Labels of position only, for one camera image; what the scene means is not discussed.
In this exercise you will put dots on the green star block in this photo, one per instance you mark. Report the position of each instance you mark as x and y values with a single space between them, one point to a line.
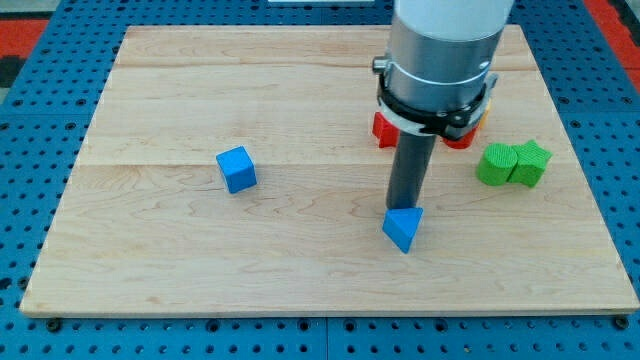
532 160

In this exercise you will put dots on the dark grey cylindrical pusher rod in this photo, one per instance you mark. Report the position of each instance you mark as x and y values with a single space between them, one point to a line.
411 160

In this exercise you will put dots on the light wooden board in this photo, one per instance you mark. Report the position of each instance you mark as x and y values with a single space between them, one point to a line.
146 227

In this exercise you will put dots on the red star block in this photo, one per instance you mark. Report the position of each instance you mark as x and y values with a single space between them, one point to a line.
385 132

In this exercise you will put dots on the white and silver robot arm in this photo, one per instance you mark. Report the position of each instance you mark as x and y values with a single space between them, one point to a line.
434 78

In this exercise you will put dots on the red round block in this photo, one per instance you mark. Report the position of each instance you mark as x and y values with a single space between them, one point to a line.
463 143

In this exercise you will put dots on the green cylinder block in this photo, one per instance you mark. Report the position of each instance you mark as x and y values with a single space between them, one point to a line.
496 164

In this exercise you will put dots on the blue cube block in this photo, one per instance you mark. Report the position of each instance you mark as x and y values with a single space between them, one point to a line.
237 169

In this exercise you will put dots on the blue triangle block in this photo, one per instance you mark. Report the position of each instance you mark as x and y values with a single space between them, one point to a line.
401 226

